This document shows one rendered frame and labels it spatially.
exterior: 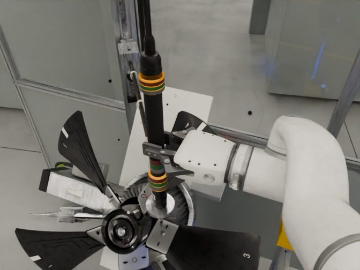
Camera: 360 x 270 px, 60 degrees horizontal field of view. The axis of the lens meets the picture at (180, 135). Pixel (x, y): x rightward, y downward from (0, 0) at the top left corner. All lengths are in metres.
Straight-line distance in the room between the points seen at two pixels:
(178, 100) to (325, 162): 0.70
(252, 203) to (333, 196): 1.38
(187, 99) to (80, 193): 0.48
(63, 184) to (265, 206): 1.08
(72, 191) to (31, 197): 1.60
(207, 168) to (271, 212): 1.29
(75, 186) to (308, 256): 0.87
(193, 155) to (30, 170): 2.43
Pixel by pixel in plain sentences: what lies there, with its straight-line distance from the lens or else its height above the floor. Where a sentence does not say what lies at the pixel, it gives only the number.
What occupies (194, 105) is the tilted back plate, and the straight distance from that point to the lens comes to 1.06.
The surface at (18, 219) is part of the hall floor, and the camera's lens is 2.62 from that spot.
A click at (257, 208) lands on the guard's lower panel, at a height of 0.52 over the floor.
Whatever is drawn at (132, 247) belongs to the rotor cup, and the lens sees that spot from 0.86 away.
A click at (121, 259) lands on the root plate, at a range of 0.93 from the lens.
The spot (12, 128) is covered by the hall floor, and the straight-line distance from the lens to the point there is 3.45.
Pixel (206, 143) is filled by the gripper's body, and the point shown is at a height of 1.55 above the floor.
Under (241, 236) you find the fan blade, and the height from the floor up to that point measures 1.19.
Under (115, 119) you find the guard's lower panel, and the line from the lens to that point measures 1.74.
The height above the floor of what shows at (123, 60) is 1.42.
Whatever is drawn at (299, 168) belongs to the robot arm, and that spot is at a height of 1.64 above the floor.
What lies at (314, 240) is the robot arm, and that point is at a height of 1.65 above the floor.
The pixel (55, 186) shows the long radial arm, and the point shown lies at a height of 1.11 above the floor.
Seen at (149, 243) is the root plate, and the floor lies 1.19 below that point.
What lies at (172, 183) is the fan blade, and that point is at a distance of 0.81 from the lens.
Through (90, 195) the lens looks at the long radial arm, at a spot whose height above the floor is 1.12.
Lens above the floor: 1.95
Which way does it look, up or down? 41 degrees down
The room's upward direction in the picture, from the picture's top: straight up
